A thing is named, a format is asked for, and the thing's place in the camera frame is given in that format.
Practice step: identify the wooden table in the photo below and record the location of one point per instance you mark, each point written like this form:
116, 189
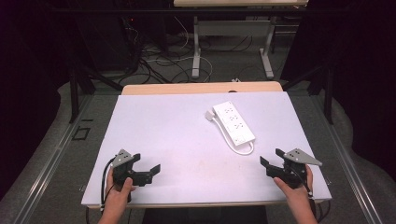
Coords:
186, 88

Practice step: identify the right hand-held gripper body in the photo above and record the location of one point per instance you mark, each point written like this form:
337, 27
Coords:
292, 172

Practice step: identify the black floor socket frame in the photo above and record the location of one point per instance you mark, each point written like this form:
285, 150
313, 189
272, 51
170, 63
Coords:
81, 133

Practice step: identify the person's right hand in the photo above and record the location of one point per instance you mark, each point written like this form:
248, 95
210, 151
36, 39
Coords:
294, 191

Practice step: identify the person's left hand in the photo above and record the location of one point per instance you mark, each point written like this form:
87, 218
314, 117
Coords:
120, 194

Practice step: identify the metal floor rail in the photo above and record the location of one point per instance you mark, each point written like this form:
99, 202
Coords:
345, 158
51, 161

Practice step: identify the white plug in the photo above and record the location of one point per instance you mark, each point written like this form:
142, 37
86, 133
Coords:
209, 115

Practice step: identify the white power strip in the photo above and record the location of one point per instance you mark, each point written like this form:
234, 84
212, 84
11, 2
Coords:
234, 123

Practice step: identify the white metal-legged desk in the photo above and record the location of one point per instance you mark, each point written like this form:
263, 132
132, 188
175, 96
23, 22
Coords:
233, 29

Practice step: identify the person's dark lap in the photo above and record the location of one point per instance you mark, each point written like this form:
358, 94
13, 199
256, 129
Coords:
205, 215

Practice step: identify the black computer tower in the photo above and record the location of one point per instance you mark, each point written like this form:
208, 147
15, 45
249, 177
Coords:
107, 40

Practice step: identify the white table cover sheet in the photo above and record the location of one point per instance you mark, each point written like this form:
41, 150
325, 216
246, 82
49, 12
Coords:
186, 149

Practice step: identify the dark curtain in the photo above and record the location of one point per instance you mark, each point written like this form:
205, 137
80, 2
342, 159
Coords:
28, 77
364, 77

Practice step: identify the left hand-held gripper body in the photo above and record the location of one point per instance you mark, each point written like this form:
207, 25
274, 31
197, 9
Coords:
122, 169

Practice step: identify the black metal stand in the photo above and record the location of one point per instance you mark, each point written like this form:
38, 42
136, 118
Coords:
323, 90
77, 93

